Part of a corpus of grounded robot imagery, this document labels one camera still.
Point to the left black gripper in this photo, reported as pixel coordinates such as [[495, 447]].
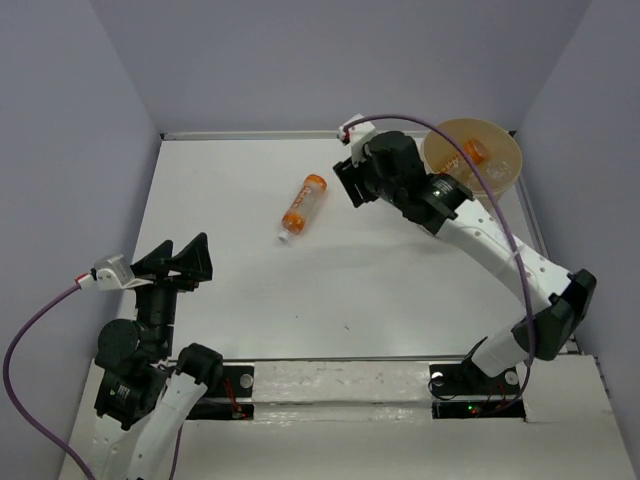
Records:
[[195, 259]]

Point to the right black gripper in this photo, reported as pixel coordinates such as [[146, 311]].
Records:
[[352, 179]]

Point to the orange label bottle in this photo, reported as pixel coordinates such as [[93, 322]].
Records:
[[302, 208], [456, 164]]

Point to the clear crushed plastic bottle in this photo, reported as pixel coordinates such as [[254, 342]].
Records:
[[496, 170]]

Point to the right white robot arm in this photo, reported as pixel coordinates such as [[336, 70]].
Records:
[[557, 298]]

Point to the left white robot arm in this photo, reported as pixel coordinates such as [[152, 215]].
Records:
[[141, 404]]

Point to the beige capybara paper bin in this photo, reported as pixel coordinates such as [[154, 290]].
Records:
[[492, 150]]

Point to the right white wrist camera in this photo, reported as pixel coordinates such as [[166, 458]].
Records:
[[355, 133]]

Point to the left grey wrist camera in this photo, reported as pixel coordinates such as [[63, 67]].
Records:
[[109, 274]]

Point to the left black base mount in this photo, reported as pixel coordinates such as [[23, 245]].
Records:
[[231, 399]]

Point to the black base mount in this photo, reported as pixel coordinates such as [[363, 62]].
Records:
[[231, 399], [454, 397]]

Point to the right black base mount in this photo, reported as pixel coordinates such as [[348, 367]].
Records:
[[454, 397]]

